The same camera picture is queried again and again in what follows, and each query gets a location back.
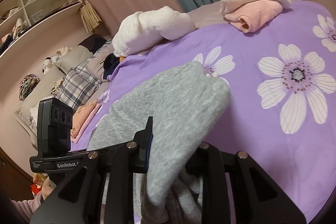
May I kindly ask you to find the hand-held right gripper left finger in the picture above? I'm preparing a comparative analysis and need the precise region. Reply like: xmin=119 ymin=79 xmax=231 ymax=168
xmin=29 ymin=116 xmax=154 ymax=224

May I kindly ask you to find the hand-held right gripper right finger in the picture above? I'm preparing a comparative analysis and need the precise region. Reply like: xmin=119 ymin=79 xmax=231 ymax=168
xmin=172 ymin=142 xmax=307 ymax=224

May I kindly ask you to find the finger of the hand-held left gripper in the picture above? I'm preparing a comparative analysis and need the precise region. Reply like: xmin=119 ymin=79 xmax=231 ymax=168
xmin=70 ymin=147 xmax=116 ymax=156

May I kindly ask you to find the grey sweatshirt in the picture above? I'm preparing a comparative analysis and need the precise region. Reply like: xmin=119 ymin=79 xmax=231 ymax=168
xmin=87 ymin=61 xmax=231 ymax=224

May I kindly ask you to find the person's left forearm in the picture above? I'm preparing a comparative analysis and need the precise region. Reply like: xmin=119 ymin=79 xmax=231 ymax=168
xmin=10 ymin=191 xmax=45 ymax=223

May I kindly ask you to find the person's left hand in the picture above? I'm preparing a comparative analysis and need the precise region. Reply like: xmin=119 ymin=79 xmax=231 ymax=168
xmin=41 ymin=177 xmax=57 ymax=201

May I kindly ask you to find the light pink folded garment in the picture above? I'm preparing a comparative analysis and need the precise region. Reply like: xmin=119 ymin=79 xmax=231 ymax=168
xmin=70 ymin=106 xmax=101 ymax=144

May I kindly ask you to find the orange printed folded garment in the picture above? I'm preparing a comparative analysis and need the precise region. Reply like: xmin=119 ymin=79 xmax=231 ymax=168
xmin=72 ymin=100 xmax=102 ymax=132

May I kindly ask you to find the purple floral blanket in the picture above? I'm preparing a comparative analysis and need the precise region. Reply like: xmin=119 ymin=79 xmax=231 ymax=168
xmin=71 ymin=0 xmax=336 ymax=224

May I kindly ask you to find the beige pillow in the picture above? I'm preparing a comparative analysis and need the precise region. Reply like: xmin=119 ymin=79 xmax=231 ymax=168
xmin=14 ymin=65 xmax=66 ymax=146

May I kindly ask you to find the floral cloth bundle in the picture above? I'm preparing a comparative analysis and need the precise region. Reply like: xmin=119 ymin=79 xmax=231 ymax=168
xmin=19 ymin=73 xmax=40 ymax=102

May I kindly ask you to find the plaid pillow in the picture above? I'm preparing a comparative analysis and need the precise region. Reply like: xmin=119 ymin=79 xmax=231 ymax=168
xmin=57 ymin=59 xmax=101 ymax=106

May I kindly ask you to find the colourful snack packet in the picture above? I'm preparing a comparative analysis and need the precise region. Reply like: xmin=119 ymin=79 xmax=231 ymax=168
xmin=31 ymin=173 xmax=49 ymax=191

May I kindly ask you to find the dark wooden nightstand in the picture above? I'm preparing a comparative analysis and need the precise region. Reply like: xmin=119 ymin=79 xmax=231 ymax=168
xmin=0 ymin=148 xmax=34 ymax=201

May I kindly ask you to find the white plush toy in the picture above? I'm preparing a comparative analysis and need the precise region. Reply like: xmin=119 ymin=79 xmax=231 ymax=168
xmin=42 ymin=47 xmax=72 ymax=75

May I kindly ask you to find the navy cloth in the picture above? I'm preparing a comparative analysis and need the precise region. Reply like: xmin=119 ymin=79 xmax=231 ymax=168
xmin=103 ymin=54 xmax=121 ymax=77

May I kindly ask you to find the grey pillow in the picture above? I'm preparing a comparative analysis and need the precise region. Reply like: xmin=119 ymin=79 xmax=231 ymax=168
xmin=88 ymin=40 xmax=118 ymax=83

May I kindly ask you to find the dark brown cushion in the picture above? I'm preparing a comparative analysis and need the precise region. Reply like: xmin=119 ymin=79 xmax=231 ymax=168
xmin=79 ymin=34 xmax=108 ymax=52

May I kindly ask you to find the white fluffy plush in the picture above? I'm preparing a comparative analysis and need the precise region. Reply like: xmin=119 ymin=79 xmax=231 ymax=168
xmin=112 ymin=6 xmax=196 ymax=57

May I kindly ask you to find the white cubby shelf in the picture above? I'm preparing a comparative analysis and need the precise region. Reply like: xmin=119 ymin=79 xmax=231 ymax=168
xmin=0 ymin=0 xmax=84 ymax=59

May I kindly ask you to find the cream folded garment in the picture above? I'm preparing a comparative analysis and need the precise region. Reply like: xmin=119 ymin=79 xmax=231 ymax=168
xmin=220 ymin=0 xmax=292 ymax=17

